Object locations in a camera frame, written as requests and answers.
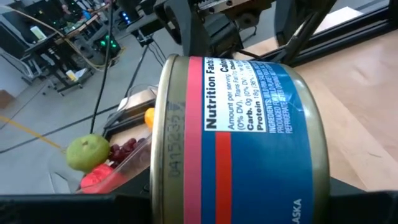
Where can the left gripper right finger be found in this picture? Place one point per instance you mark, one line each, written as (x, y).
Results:
(367, 208)

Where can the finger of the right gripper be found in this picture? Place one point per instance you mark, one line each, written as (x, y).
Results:
(186, 28)
(287, 21)

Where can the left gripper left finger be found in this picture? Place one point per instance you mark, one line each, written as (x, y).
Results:
(62, 208)

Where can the red bell pepper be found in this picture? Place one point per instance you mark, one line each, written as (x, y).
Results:
(99, 179)

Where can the green pear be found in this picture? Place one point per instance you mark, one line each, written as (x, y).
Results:
(87, 152)

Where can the dark red grape bunch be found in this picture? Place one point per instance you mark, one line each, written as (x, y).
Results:
(124, 149)

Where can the orange fruit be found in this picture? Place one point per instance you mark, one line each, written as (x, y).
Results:
(150, 118)

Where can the gold tin can blue label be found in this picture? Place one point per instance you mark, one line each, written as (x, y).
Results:
(248, 140)

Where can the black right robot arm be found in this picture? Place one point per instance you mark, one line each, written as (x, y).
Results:
(224, 40)

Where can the clear plastic bin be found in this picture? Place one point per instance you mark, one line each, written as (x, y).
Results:
(136, 165)

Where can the desk with wooden top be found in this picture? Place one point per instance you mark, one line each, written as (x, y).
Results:
(77, 28)

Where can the black aluminium table frame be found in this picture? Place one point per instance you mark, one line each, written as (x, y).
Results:
(357, 34)

